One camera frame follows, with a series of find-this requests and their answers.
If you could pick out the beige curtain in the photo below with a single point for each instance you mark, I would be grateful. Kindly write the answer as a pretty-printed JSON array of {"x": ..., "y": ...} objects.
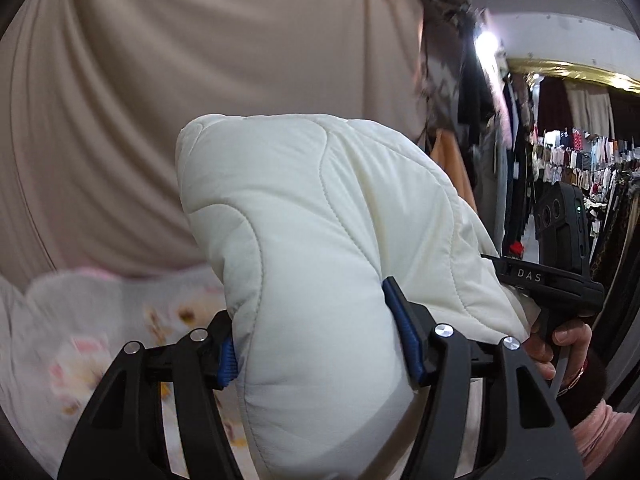
[{"x": 175, "y": 60}]

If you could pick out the orange hanging garment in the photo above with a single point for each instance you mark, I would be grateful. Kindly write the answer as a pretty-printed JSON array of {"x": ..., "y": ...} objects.
[{"x": 452, "y": 165}]

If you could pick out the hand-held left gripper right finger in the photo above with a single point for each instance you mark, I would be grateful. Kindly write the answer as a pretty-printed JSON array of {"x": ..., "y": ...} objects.
[{"x": 400, "y": 320}]

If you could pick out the person's right hand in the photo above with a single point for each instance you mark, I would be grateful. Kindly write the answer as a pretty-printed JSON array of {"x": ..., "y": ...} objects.
[{"x": 570, "y": 335}]

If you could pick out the grey printed blanket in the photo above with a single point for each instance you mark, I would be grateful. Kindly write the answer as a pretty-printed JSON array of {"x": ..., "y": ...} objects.
[{"x": 100, "y": 340}]

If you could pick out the white quilted jacket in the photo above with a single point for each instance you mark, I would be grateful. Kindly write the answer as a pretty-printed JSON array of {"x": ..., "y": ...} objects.
[{"x": 320, "y": 240}]

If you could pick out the dark hanging clothes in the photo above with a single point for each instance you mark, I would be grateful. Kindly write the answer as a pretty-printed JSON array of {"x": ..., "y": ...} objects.
[{"x": 480, "y": 110}]

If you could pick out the row of small hanging garments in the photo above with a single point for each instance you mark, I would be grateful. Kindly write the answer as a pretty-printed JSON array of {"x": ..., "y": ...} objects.
[{"x": 580, "y": 157}]

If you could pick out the ceiling light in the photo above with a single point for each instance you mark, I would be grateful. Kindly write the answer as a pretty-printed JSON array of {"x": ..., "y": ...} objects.
[{"x": 484, "y": 39}]

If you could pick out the patterned hanging garments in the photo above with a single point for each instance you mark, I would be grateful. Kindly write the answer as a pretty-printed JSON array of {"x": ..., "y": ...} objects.
[{"x": 620, "y": 240}]

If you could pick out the gold ceiling trim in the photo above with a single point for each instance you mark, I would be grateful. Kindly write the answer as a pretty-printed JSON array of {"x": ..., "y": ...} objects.
[{"x": 575, "y": 67}]

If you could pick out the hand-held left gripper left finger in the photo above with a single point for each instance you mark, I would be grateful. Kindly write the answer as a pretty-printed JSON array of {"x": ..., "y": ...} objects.
[{"x": 227, "y": 360}]

